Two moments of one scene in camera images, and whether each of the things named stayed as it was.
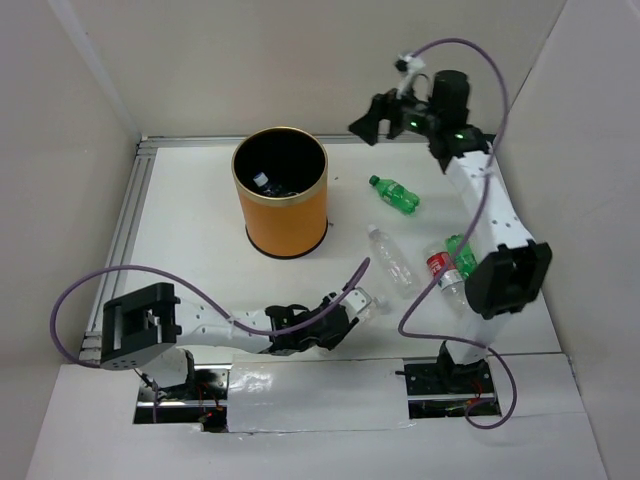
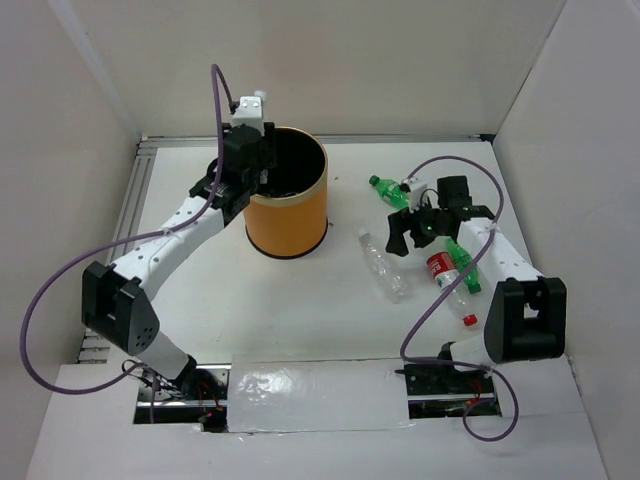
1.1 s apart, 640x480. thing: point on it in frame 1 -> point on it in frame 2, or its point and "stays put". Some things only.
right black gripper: x=387 y=107 -> x=401 y=222
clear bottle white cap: x=395 y=263 -> x=395 y=286
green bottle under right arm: x=465 y=253 stays put
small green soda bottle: x=396 y=194 stays put
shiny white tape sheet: x=344 y=395 stays put
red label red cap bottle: x=450 y=282 stays put
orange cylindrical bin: x=280 y=176 stays put
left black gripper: x=331 y=342 -> x=269 y=147
